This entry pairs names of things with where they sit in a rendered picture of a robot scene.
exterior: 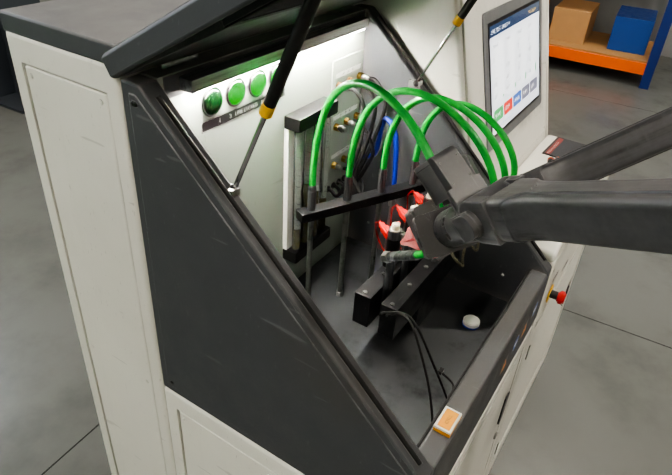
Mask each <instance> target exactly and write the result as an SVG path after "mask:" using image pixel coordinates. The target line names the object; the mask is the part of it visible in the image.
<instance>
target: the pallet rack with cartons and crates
mask: <svg viewBox="0 0 672 475"><path fill-rule="evenodd" d="M599 6H600V3H598V2H592V1H585V0H563V1H562V2H560V3H559V4H558V5H557V6H556V7H555V10H554V14H553V18H552V22H551V23H549V56H550V57H555V58H560V59H565V60H570V61H575V62H580V63H585V64H590V65H595V66H600V67H605V68H610V69H615V70H620V71H625V72H630V73H635V74H640V75H643V76H642V79H641V82H640V85H639V88H641V89H646V90H648V88H649V85H650V82H651V79H652V77H653V74H654V71H655V68H656V66H657V63H658V60H659V58H660V55H661V52H662V49H663V46H664V44H665V41H666V38H667V35H668V32H669V30H670V27H671V24H672V0H669V1H668V4H667V7H666V10H665V13H664V16H663V19H662V22H661V24H660V27H659V30H658V33H657V36H656V39H655V42H652V41H649V39H650V36H651V33H652V31H653V28H654V25H655V22H656V17H657V13H658V11H657V10H651V9H644V8H638V7H631V6H625V5H622V6H621V8H620V10H619V12H618V14H617V15H616V18H615V22H614V25H613V28H612V31H611V34H608V33H602V32H596V31H592V30H593V27H594V23H595V20H596V16H597V13H598V9H599Z"/></svg>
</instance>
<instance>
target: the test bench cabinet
mask: <svg viewBox="0 0 672 475"><path fill-rule="evenodd" d="M535 321H536V318H535V320H534V322H533V323H532V329H531V332H530V335H529V338H528V342H527V345H526V348H525V351H524V354H523V357H522V360H521V363H520V367H519V370H518V373H517V376H516V379H515V382H514V385H513V388H512V392H511V395H510V398H509V401H508V404H507V407H506V410H505V414H504V417H503V420H502V423H501V426H500V429H499V432H498V435H497V439H496V442H495V445H494V448H493V451H492V454H491V457H490V460H489V464H490V461H491V458H492V455H493V452H494V449H495V446H496V443H497V440H498V436H499V433H500V430H501V427H502V424H503V421H504V418H505V415H506V412H507V408H508V405H509V402H510V399H511V396H512V393H513V390H514V387H515V384H516V380H517V377H518V374H519V371H520V368H521V365H522V362H523V359H524V356H525V352H526V349H527V346H528V343H529V340H530V337H531V334H532V331H533V328H534V324H535ZM165 395H166V402H167V409H168V416H169V423H170V430H171V437H172V444H173V451H174V458H175V465H176V472H177V475H304V474H303V473H301V472H300V471H298V470H296V469H295V468H293V467H292V466H290V465H289V464H287V463H286V462H284V461H282V460H281V459H279V458H278V457H276V456H275V455H273V454H271V453H270V452H268V451H267V450H265V449H264V448H262V447H260V446H259V445H257V444H256V443H254V442H253V441H251V440H249V439H248V438H246V437H245V436H243V435H242V434H240V433H239V432H237V431H235V430H234V429H232V428H231V427H229V426H228V425H226V424H224V423H223V422H221V421H220V420H218V419H217V418H215V417H213V416H212V415H210V414H209V413H207V412H206V411H204V410H202V409H201V408H199V407H198V406H196V405H195V404H193V403H191V402H190V401H188V400H187V399H185V398H184V397H182V396H181V395H179V394H177V393H176V392H174V391H173V390H171V389H170V388H168V387H166V386H165ZM489 464H488V467H487V470H486V473H485V475H486V474H487V471H488V468H489Z"/></svg>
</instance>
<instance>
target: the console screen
mask: <svg viewBox="0 0 672 475"><path fill-rule="evenodd" d="M482 40H483V66H484V93H485V111H486V112H487V113H488V114H489V115H491V116H492V117H493V118H494V119H495V120H496V121H497V122H498V123H499V125H500V126H501V127H502V128H503V130H504V131H505V132H506V134H507V135H508V134H509V133H510V132H511V131H512V130H514V129H515V128H516V127H517V126H518V125H519V124H520V123H521V122H522V121H523V120H524V119H525V118H526V117H527V116H528V115H529V114H530V113H531V112H532V111H533V110H534V109H535V108H536V107H537V106H539V105H540V104H541V67H542V0H510V1H508V2H506V3H504V4H502V5H500V6H498V7H496V8H493V9H491V10H489V11H487V12H485V13H483V14H482ZM486 126H487V127H488V128H489V129H490V131H491V132H492V134H493V135H494V137H495V138H496V140H497V142H498V143H500V142H501V141H502V140H501V138H500V136H499V135H498V134H497V132H496V131H495V130H494V129H493V127H492V126H491V125H490V124H489V123H488V122H487V121H486Z"/></svg>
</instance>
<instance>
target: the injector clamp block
mask: <svg viewBox="0 0 672 475"><path fill-rule="evenodd" d="M432 259H433V258H432ZM432 259H425V258H423V259H422V260H421V261H420V262H419V263H418V265H417V266H416V267H415V262H416V260H415V261H410V268H409V274H408V275H407V276H406V277H405V279H404V280H403V281H402V282H401V283H400V284H399V279H400V272H401V265H402V261H398V262H397V263H396V264H395V271H394V276H393V283H392V290H391V294H390V295H389V296H388V297H387V298H386V299H385V300H384V301H383V302H382V303H381V301H382V293H383V285H384V278H385V270H386V267H384V266H381V267H380V268H379V269H378V270H377V271H376V272H375V273H374V274H373V275H372V276H371V277H370V278H369V279H368V280H367V281H366V282H365V283H364V284H363V285H362V286H361V287H360V288H359V289H358V290H357V291H356V292H355V298H354V308H353V318H352V320H353V321H355V322H357V323H359V324H361V325H363V326H365V327H368V326H369V325H370V324H371V323H372V321H373V320H374V319H375V318H376V317H377V316H379V323H378V331H377V332H378V333H379V334H382V335H384V336H386V337H388V338H390V339H392V340H393V339H394V338H395V336H396V335H397V334H398V333H399V332H400V330H401V329H402V328H403V327H404V328H406V329H408V330H410V331H412V328H411V326H410V324H409V322H408V321H407V319H406V318H405V317H403V316H400V315H388V317H386V316H385V315H386V314H382V315H381V314H380V313H381V312H382V311H400V312H404V313H406V314H408V315H410V316H411V317H412V318H413V319H414V321H415V322H416V323H417V325H418V327H419V326H420V325H421V323H422V322H423V321H424V319H425V318H426V317H427V316H428V314H429V313H430V312H431V311H432V309H433V305H434V300H435V295H436V290H437V286H438V285H439V284H440V282H441V281H442V280H443V279H444V278H445V276H446V275H447V274H448V273H449V272H450V270H451V269H452V268H453V267H454V266H455V264H456V262H455V260H454V259H453V257H452V256H451V254H449V255H448V256H446V257H444V258H442V259H441V260H439V261H436V262H432V261H431V260H432Z"/></svg>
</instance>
